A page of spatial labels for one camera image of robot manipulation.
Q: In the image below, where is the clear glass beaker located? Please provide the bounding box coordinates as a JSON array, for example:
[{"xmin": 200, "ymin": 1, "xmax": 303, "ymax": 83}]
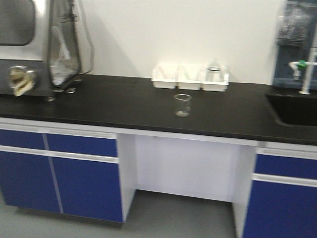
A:
[{"xmin": 173, "ymin": 94, "xmax": 192, "ymax": 117}]

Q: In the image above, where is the left white storage bin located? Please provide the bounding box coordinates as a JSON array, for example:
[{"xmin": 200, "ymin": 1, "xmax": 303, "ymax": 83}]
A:
[{"xmin": 151, "ymin": 63, "xmax": 180, "ymax": 89}]

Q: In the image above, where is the white storage bin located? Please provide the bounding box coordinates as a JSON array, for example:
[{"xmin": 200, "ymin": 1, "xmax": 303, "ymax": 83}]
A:
[
  {"xmin": 202, "ymin": 65, "xmax": 229, "ymax": 92},
  {"xmin": 177, "ymin": 64, "xmax": 203, "ymax": 90},
  {"xmin": 151, "ymin": 63, "xmax": 180, "ymax": 89}
]

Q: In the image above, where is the middle white storage bin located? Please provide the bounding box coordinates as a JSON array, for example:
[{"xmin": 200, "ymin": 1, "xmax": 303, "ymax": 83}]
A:
[{"xmin": 177, "ymin": 64, "xmax": 203, "ymax": 90}]

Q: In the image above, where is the right white storage bin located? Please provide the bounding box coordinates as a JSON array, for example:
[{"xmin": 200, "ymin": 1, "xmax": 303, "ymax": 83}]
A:
[{"xmin": 202, "ymin": 65, "xmax": 229, "ymax": 92}]

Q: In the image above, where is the clear glass flask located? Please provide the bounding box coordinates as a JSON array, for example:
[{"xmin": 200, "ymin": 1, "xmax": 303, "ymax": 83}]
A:
[{"xmin": 206, "ymin": 58, "xmax": 221, "ymax": 82}]

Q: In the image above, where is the blue left cabinet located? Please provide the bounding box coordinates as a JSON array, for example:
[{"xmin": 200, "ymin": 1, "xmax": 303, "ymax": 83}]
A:
[{"xmin": 0, "ymin": 119, "xmax": 137, "ymax": 223}]

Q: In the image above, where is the blue cabinet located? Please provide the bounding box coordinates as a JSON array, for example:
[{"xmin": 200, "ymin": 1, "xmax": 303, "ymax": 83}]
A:
[
  {"xmin": 0, "ymin": 119, "xmax": 137, "ymax": 223},
  {"xmin": 233, "ymin": 142, "xmax": 317, "ymax": 238}
]

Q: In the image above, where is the transparent side chamber door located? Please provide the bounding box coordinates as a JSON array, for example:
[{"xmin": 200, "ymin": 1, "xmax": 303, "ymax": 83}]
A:
[{"xmin": 48, "ymin": 0, "xmax": 95, "ymax": 92}]

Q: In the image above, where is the blue right cabinet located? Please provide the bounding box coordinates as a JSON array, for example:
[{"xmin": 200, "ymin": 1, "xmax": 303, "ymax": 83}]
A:
[{"xmin": 233, "ymin": 142, "xmax": 317, "ymax": 238}]

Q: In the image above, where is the black lab sink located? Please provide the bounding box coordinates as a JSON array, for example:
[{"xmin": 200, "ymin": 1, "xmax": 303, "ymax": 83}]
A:
[{"xmin": 265, "ymin": 94, "xmax": 317, "ymax": 127}]

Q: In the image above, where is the cream rubber glove port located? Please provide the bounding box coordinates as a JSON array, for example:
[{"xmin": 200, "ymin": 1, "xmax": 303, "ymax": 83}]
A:
[{"xmin": 9, "ymin": 65, "xmax": 36, "ymax": 97}]

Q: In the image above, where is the stainless steel glove box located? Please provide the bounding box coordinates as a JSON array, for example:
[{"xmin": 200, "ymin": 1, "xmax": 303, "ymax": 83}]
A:
[{"xmin": 0, "ymin": 0, "xmax": 95, "ymax": 102}]

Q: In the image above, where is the white lab faucet green knob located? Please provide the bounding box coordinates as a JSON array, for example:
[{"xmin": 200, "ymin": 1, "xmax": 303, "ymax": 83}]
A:
[{"xmin": 288, "ymin": 47, "xmax": 317, "ymax": 95}]

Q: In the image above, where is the blue grey drying rack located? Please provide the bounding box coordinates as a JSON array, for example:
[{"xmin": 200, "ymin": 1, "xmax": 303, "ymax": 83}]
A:
[{"xmin": 272, "ymin": 0, "xmax": 317, "ymax": 89}]

